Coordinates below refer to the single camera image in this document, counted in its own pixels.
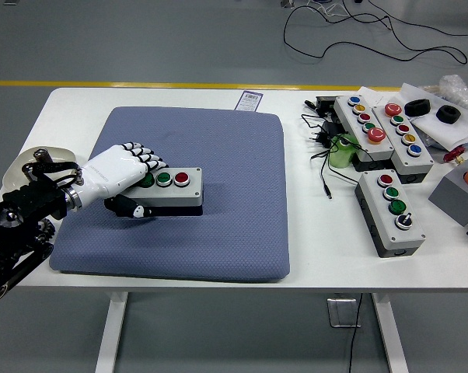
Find black hanging power cable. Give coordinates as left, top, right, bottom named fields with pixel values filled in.
left=346, top=291, right=364, bottom=373

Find white shallow dish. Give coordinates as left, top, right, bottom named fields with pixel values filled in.
left=3, top=145, right=79, bottom=191

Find blue-grey textured mat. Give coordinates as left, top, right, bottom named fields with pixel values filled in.
left=48, top=106, right=291, bottom=284

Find white paper sheet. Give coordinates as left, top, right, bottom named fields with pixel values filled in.
left=397, top=82, right=468, bottom=148

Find black power adapter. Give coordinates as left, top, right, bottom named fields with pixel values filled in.
left=306, top=121, right=344, bottom=149

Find thin black adapter cable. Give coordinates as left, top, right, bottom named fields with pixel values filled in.
left=300, top=112, right=375, bottom=201

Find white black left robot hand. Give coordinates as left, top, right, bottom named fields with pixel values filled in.
left=77, top=141, right=169, bottom=220

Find white table leg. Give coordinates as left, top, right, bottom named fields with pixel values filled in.
left=371, top=291, right=410, bottom=373
left=93, top=291, right=129, bottom=373

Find yellow floor tape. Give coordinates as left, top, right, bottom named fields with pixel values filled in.
left=0, top=79, right=404, bottom=92

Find grey rectangular block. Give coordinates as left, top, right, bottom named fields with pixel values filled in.
left=428, top=159, right=468, bottom=228

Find clear bubble wrap bag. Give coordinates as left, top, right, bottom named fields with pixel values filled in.
left=426, top=74, right=468, bottom=112

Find small black electronic module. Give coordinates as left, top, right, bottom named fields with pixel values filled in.
left=315, top=96, right=342, bottom=117

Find red knob part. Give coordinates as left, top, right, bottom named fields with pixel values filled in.
left=443, top=145, right=467, bottom=166

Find grey four-button control box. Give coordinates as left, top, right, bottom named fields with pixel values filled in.
left=123, top=166, right=204, bottom=217
left=354, top=169, right=428, bottom=259

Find metal floor socket plate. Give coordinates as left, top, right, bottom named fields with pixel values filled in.
left=327, top=297, right=362, bottom=329

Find green tape roll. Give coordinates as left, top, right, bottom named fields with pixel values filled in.
left=329, top=133, right=360, bottom=170

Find black floor cable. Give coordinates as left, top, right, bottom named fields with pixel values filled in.
left=283, top=0, right=468, bottom=65

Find purple-edged label card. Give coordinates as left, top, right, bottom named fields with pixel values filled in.
left=236, top=89, right=265, bottom=113

